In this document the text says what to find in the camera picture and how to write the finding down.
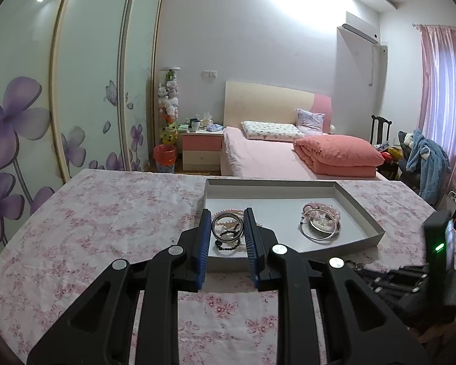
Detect bed with pink sheet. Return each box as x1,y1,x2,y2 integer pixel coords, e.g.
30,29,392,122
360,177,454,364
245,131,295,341
219,126,389,182

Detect colourful toys on chair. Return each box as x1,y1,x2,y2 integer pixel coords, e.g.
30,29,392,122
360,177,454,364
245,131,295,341
379,142,408,162

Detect pink pearl bracelet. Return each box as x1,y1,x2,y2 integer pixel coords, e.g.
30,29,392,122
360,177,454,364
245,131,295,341
212,208,248,218

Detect floral white pillow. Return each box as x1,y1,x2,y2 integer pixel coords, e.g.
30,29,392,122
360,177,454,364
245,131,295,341
240,120,306,141

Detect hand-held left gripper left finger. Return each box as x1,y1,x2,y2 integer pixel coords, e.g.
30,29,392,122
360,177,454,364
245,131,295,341
26,208,212,365

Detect pink crystal bead bracelet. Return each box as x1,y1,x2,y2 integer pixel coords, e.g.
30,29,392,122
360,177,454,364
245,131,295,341
303,202,343,229

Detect folded salmon pink quilt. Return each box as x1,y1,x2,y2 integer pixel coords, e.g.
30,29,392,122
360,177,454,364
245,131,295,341
293,133,385,179

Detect sliding wardrobe with purple flowers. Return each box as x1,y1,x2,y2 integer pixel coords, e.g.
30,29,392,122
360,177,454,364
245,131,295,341
0,0,164,249

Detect grey shallow tray box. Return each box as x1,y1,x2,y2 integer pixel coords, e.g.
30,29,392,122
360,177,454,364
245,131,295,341
204,178,387,273

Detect thin silver bangle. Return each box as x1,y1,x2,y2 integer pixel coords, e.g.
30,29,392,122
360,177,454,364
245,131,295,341
306,213,343,236
299,218,342,242

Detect beige and pink headboard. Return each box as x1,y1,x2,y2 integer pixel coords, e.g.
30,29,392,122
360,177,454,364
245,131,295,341
224,81,333,135

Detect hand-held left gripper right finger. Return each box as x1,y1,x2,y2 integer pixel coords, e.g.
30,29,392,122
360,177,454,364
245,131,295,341
243,207,431,365

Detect white air conditioner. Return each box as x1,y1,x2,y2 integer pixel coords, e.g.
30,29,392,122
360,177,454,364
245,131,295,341
337,11,381,45

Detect dark wooden chair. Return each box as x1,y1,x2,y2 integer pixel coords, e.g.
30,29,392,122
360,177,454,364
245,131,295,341
370,115,400,178

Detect black bead bracelet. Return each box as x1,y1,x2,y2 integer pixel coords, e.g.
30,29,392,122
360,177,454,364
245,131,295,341
214,227,247,255

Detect wide silver bangle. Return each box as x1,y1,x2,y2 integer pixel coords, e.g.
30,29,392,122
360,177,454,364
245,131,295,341
212,213,246,245

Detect pink and beige nightstand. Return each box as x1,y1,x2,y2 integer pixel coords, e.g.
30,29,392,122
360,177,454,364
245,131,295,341
181,127,225,172

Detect clutter of small nightstand articles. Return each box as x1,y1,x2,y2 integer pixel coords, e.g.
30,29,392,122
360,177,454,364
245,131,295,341
178,112,225,134

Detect small purple cushion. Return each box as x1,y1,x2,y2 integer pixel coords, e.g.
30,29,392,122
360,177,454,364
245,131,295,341
295,108,326,135

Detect pink curtain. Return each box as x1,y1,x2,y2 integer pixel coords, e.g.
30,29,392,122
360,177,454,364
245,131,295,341
417,25,456,162

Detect white pearl bracelet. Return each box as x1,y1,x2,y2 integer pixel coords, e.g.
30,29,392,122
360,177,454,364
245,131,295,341
233,234,252,256

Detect red trash bin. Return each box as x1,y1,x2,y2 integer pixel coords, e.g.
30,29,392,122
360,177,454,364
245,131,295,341
153,144,177,175

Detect column of plush toys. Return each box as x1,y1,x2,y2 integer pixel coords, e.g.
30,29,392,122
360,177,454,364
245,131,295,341
157,66,181,147

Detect blue fleece garment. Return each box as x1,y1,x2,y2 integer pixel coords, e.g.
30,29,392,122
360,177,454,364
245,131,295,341
404,129,451,201

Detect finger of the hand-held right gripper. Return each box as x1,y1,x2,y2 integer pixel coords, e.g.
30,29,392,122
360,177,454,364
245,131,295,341
350,260,429,281
367,279,430,304

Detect air conditioner pipe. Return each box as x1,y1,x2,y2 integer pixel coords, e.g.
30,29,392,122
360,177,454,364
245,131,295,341
368,43,389,86

